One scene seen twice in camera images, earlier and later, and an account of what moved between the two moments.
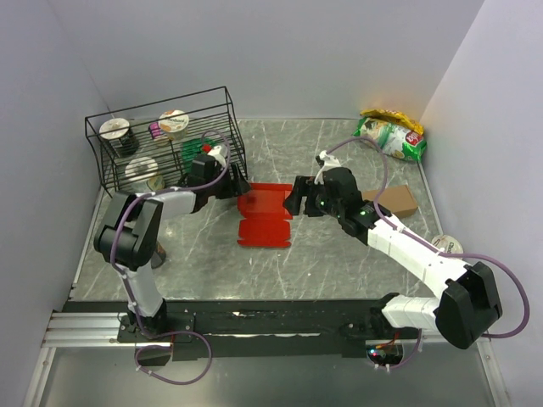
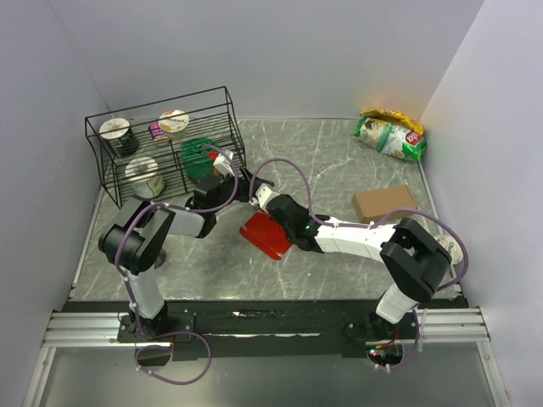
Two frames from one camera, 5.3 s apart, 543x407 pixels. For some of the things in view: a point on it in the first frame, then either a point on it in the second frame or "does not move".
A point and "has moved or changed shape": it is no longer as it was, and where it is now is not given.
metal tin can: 159,256 does not move
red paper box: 265,221 has moved or changed shape
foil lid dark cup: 119,129 does not move
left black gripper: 235,187 to 243,186
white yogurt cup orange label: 175,124 does not move
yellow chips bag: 394,116 does not move
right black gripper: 304,186 to 303,208
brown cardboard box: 396,200 does not move
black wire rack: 190,142 does not move
